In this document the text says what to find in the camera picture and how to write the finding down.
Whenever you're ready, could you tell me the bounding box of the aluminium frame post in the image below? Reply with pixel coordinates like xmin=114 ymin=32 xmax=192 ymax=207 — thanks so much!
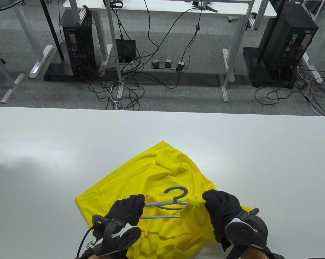
xmin=0 ymin=40 xmax=25 ymax=104
xmin=221 ymin=5 xmax=254 ymax=103
xmin=105 ymin=0 xmax=125 ymax=99

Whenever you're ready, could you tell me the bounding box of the black left glove cable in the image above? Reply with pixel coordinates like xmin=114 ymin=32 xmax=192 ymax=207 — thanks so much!
xmin=76 ymin=225 xmax=99 ymax=259

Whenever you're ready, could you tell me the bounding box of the gray hanger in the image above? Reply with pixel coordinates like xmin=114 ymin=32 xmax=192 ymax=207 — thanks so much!
xmin=139 ymin=186 xmax=190 ymax=219

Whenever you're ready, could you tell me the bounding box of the gray power strip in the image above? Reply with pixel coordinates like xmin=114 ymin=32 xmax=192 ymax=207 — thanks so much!
xmin=151 ymin=57 xmax=186 ymax=72

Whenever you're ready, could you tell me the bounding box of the black computer tower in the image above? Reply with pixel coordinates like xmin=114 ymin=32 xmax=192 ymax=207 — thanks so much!
xmin=257 ymin=1 xmax=319 ymax=82
xmin=59 ymin=9 xmax=96 ymax=76

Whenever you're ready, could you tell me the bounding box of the person's left forearm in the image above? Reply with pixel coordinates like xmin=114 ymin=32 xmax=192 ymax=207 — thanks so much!
xmin=82 ymin=250 xmax=128 ymax=259

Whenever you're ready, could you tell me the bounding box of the yellow t-shirt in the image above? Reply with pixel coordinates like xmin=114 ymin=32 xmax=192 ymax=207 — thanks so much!
xmin=75 ymin=140 xmax=253 ymax=259

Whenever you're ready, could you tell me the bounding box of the person's left hand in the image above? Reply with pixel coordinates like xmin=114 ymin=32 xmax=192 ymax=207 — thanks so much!
xmin=92 ymin=194 xmax=146 ymax=256

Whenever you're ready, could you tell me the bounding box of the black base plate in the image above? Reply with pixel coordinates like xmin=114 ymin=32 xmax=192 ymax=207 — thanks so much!
xmin=43 ymin=63 xmax=85 ymax=82
xmin=243 ymin=47 xmax=295 ymax=88

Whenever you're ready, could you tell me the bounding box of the person's right forearm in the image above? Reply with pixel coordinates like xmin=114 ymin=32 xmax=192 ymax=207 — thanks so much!
xmin=227 ymin=244 xmax=285 ymax=259

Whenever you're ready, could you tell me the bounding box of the black floor cable tangle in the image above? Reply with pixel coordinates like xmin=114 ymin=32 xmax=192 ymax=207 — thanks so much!
xmin=254 ymin=66 xmax=325 ymax=117
xmin=87 ymin=50 xmax=179 ymax=111

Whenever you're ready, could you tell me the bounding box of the white desk leg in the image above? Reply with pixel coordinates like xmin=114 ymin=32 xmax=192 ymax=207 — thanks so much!
xmin=300 ymin=53 xmax=325 ymax=87

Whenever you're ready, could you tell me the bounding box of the person's right hand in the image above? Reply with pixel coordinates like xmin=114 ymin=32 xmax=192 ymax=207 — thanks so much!
xmin=202 ymin=189 xmax=268 ymax=252

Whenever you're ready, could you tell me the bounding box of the black pole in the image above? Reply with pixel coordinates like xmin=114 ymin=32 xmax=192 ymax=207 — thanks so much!
xmin=40 ymin=0 xmax=65 ymax=60

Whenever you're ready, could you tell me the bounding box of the small black box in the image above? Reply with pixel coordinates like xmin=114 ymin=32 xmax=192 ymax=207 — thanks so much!
xmin=116 ymin=39 xmax=136 ymax=63

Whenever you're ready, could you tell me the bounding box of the long white desk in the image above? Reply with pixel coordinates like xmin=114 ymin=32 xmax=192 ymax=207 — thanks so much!
xmin=63 ymin=0 xmax=277 ymax=83

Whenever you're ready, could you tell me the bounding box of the black strap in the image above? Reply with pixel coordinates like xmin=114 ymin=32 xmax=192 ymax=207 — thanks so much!
xmin=192 ymin=0 xmax=219 ymax=13

